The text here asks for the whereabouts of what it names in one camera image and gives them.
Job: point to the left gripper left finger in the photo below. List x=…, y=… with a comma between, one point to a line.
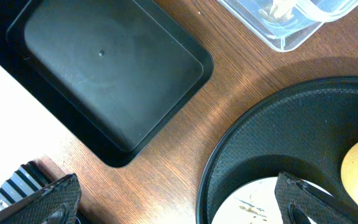
x=57, y=202

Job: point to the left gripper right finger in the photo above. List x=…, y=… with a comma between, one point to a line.
x=300, y=202

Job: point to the clear plastic waste bin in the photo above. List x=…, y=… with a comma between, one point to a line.
x=309, y=16

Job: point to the grey plate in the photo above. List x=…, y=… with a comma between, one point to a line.
x=229, y=211

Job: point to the food scraps on plate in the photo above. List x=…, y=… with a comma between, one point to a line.
x=254, y=207

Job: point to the round black serving tray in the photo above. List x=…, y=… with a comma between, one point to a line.
x=305, y=129

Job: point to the black rectangular tray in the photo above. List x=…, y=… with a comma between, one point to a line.
x=113, y=72

